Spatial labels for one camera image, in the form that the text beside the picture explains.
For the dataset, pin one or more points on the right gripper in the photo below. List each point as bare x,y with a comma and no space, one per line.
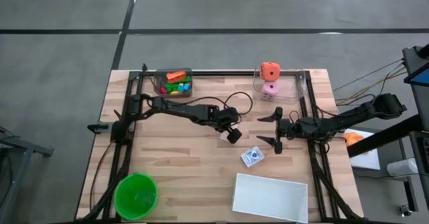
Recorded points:
285,128

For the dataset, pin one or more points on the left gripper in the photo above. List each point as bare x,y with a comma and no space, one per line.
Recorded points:
228,118

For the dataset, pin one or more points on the blue white card pack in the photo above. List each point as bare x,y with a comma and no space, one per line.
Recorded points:
252,157

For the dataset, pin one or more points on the pink foam die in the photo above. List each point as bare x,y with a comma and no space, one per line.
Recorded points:
271,88

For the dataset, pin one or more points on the orange foam die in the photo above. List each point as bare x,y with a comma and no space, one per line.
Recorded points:
269,71

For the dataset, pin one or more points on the small magenta toy brick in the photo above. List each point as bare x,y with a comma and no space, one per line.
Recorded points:
163,90

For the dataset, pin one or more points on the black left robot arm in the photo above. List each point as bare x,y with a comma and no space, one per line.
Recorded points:
181,108

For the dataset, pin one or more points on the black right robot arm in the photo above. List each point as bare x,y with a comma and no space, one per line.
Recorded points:
352,116

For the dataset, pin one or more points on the clear plastic bin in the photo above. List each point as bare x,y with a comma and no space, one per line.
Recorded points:
291,86

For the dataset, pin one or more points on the white perforated basket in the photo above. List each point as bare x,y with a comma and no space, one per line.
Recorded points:
269,197

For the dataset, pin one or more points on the grey translucent plastic bin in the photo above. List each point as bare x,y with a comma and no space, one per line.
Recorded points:
157,80

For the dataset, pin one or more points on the orange object on board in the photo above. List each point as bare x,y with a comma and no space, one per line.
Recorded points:
354,138

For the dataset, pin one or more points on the white board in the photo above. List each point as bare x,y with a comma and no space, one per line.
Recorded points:
368,158

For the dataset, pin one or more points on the black diagonal support beam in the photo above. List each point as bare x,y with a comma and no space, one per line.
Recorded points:
385,137

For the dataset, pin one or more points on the green plastic bucket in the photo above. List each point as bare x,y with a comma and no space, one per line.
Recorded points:
135,197

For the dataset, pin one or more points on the white paper towel roll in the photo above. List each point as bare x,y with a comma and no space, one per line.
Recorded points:
402,167

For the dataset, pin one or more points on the black monitor stand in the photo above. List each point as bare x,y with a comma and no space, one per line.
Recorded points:
419,93

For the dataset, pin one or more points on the black caster wheel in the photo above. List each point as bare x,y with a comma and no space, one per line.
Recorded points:
406,210

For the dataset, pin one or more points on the grey side table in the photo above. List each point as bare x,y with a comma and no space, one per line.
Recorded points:
20,150

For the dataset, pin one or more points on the black aluminium table frame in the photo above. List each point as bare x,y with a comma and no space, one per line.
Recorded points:
308,93

